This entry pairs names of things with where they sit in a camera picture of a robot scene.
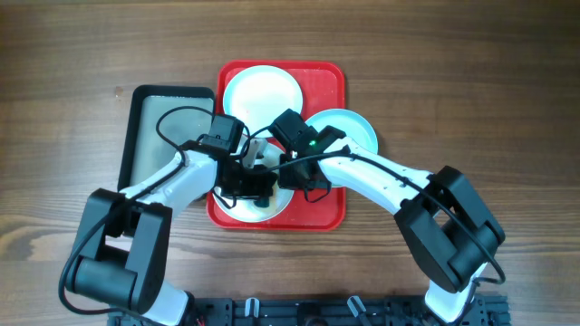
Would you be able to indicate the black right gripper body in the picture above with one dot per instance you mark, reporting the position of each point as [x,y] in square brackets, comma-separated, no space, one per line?
[290,177]

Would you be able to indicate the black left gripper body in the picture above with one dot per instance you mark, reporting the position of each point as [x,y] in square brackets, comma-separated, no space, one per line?
[246,183]

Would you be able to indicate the white plate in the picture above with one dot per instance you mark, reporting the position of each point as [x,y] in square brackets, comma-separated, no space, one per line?
[259,152]

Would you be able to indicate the green yellow sponge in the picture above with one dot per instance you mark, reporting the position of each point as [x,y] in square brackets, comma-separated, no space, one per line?
[263,202]

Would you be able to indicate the turquoise plate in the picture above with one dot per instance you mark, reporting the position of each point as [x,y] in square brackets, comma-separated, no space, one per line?
[354,125]

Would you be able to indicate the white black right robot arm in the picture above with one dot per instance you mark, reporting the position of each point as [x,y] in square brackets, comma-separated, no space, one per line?
[450,232]

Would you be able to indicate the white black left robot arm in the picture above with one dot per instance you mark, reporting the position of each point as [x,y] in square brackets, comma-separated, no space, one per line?
[118,261]

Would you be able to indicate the red plastic tray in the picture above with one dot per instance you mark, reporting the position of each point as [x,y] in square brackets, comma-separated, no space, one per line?
[323,87]

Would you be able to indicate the black water tray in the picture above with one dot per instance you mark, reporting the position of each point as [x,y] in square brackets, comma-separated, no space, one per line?
[181,112]

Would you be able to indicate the light blue far plate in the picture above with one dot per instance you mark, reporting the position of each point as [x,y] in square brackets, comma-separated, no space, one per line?
[260,94]

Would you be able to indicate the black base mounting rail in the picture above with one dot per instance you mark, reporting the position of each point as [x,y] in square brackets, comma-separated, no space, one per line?
[485,310]

